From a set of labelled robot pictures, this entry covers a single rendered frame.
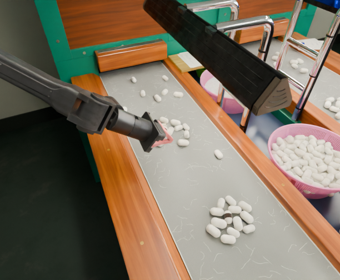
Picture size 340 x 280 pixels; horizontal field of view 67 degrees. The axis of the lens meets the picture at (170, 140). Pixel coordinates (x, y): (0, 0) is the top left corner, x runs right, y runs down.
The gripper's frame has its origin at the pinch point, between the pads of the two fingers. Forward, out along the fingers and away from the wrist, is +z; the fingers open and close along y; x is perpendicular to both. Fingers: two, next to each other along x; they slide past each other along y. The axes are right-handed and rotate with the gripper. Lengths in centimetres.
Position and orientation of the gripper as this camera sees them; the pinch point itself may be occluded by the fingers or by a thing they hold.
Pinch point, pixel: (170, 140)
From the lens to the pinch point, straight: 73.5
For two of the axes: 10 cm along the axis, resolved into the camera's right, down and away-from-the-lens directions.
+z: 7.1, 2.6, 6.6
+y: -3.8, -6.4, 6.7
